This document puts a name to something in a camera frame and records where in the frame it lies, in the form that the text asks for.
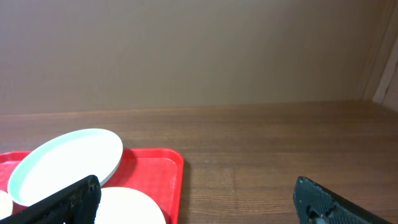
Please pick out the teal plate at back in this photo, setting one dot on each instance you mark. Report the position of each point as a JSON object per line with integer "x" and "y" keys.
{"x": 63, "y": 161}

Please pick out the white round plate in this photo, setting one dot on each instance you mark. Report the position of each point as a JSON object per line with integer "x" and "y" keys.
{"x": 6, "y": 205}

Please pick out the teal plate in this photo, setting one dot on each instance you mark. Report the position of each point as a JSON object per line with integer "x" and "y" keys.
{"x": 63, "y": 161}
{"x": 121, "y": 205}

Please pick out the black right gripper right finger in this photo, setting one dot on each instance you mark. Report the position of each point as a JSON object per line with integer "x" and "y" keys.
{"x": 316, "y": 204}

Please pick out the teal plate at right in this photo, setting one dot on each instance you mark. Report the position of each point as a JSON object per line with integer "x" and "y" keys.
{"x": 121, "y": 205}

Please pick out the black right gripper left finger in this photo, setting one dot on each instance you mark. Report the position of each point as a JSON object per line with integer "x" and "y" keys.
{"x": 75, "y": 204}

